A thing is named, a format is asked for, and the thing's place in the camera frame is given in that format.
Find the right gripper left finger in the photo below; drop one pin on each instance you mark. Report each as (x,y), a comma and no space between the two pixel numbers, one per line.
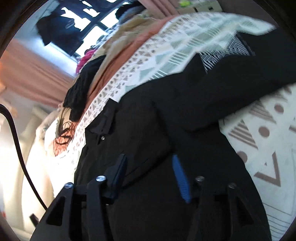
(79,212)

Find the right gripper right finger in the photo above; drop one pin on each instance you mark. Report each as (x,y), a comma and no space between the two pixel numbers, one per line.
(225,205)

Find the black button shirt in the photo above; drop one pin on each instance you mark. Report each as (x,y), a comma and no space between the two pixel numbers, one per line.
(179,115)

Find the patterned white bedspread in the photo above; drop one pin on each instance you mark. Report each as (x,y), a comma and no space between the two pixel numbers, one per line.
(262,134)

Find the black knit sweater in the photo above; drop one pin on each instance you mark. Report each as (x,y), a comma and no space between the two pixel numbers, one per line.
(76,96)

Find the pink curtain left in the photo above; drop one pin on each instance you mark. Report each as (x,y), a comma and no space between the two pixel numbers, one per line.
(31,76)

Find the magenta cloth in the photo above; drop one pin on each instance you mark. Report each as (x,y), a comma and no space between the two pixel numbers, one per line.
(87,55)

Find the black hanging jacket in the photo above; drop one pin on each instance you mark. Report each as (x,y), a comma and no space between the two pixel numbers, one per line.
(60,31)

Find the beige rumpled duvet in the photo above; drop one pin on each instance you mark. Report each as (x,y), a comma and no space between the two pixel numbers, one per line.
(121,46)

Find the white bedside cabinet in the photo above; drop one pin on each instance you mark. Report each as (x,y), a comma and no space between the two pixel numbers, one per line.
(188,7)

